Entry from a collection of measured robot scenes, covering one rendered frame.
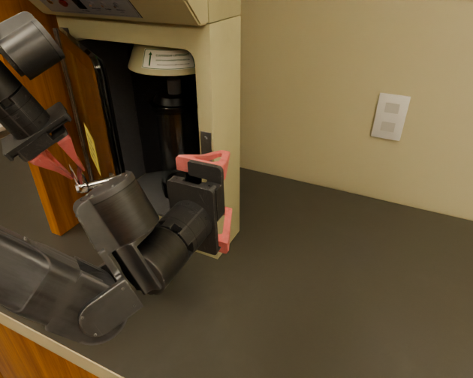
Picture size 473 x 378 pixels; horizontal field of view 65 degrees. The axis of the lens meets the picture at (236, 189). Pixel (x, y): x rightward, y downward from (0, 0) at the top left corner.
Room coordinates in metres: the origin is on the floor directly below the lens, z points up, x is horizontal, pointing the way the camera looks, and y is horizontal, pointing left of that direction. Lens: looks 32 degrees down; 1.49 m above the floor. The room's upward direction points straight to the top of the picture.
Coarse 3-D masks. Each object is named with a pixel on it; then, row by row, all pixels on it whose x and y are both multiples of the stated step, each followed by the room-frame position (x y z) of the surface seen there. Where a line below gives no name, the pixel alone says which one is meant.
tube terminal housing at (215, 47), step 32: (224, 0) 0.64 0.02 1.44; (96, 32) 0.69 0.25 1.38; (128, 32) 0.66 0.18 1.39; (160, 32) 0.64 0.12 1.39; (192, 32) 0.61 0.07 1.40; (224, 32) 0.64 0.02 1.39; (224, 64) 0.64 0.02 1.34; (224, 96) 0.64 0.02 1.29; (224, 128) 0.63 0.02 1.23; (224, 192) 0.63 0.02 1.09
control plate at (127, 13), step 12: (84, 0) 0.63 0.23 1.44; (96, 0) 0.61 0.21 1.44; (108, 0) 0.60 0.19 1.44; (120, 0) 0.59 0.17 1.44; (72, 12) 0.67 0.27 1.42; (84, 12) 0.65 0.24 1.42; (96, 12) 0.64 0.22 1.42; (108, 12) 0.63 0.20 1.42; (120, 12) 0.62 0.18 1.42; (132, 12) 0.61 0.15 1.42
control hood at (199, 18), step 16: (32, 0) 0.69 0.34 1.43; (144, 0) 0.57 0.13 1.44; (160, 0) 0.56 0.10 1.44; (176, 0) 0.55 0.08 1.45; (192, 0) 0.56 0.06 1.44; (96, 16) 0.65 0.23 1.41; (112, 16) 0.64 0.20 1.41; (144, 16) 0.61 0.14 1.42; (160, 16) 0.59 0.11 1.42; (176, 16) 0.58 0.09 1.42; (192, 16) 0.56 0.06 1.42
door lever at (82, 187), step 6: (72, 162) 0.54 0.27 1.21; (72, 168) 0.52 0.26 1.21; (78, 168) 0.52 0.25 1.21; (72, 174) 0.51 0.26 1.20; (78, 174) 0.50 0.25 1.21; (108, 174) 0.49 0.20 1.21; (78, 180) 0.48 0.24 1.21; (84, 180) 0.48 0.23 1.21; (96, 180) 0.48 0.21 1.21; (102, 180) 0.49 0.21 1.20; (78, 186) 0.47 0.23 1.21; (84, 186) 0.47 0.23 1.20; (90, 186) 0.47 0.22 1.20; (96, 186) 0.48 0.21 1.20; (78, 192) 0.47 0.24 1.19; (84, 192) 0.47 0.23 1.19
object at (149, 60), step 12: (144, 48) 0.69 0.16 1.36; (156, 48) 0.68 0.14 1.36; (168, 48) 0.68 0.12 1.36; (132, 60) 0.70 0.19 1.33; (144, 60) 0.68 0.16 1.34; (156, 60) 0.67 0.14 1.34; (168, 60) 0.67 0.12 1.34; (180, 60) 0.67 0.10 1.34; (192, 60) 0.68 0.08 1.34; (144, 72) 0.67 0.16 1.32; (156, 72) 0.66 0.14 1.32; (168, 72) 0.66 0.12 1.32; (180, 72) 0.66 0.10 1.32; (192, 72) 0.67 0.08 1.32
